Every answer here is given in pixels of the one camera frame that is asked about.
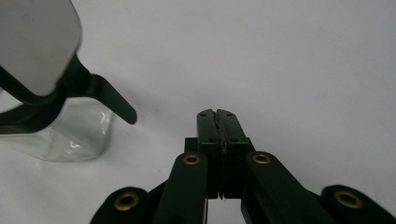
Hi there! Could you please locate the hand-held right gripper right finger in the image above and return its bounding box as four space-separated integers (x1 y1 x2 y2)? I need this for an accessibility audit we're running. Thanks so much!
217 108 253 200

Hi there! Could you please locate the clear spray bottle black trigger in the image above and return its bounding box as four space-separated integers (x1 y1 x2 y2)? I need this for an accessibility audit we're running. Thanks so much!
0 0 138 163

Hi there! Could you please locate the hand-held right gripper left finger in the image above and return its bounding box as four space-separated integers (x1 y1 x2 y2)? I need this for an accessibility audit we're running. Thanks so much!
184 108 224 200

